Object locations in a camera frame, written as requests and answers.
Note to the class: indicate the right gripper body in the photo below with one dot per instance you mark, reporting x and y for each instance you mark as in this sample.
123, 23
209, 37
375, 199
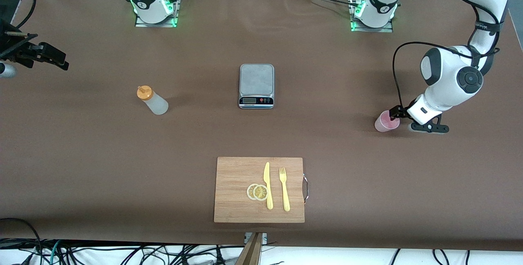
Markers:
9, 44

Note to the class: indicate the pink plastic cup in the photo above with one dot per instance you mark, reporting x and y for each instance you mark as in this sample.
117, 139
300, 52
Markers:
383, 125

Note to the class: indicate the sauce bottle with orange cap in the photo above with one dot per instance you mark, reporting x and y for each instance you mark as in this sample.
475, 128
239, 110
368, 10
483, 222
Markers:
157, 105

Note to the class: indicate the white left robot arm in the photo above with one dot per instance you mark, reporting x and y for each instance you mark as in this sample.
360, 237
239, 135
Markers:
449, 81

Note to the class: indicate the brown table cover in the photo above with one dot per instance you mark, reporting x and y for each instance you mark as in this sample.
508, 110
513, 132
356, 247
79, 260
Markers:
122, 175

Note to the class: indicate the yellow plastic fork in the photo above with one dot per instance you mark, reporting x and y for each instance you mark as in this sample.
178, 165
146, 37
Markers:
285, 195

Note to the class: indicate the silver digital kitchen scale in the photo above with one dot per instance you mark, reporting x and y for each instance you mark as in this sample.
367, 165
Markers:
256, 81

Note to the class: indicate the yellow plastic knife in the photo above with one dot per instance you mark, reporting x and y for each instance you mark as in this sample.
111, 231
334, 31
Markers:
268, 191

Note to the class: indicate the lemon slice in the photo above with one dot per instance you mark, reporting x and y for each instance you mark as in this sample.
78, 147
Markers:
260, 192
249, 192

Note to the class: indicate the wooden cutting board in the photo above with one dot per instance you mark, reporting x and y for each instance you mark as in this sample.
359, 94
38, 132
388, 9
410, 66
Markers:
235, 175

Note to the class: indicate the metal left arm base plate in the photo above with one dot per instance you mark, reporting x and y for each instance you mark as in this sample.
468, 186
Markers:
390, 29

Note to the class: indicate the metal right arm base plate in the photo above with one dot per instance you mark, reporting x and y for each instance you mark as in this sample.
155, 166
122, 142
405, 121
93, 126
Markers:
173, 21

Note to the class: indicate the small metal table bracket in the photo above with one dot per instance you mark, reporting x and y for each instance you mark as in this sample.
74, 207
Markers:
264, 237

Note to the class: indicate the wooden post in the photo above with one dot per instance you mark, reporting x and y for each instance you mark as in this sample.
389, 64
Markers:
251, 252

